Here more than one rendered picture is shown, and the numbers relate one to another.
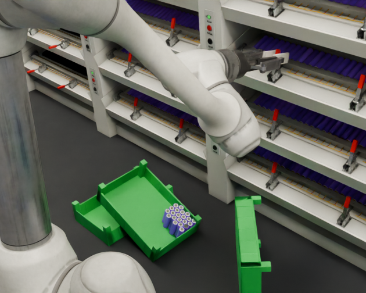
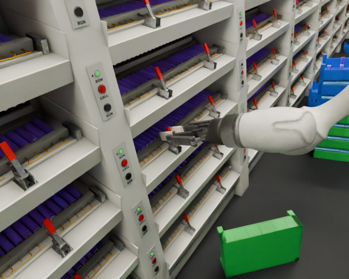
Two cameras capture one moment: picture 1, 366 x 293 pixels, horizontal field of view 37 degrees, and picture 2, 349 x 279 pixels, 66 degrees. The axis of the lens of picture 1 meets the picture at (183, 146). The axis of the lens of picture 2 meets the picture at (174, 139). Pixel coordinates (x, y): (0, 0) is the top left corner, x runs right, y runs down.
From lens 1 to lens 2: 1.60 m
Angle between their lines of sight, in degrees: 80
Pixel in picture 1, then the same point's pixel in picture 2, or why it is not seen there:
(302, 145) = (196, 177)
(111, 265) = not seen: outside the picture
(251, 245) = (276, 223)
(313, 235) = (209, 225)
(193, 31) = (65, 212)
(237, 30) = not seen: hidden behind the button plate
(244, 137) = not seen: hidden behind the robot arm
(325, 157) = (208, 166)
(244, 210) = (238, 233)
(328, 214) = (216, 197)
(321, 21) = (187, 79)
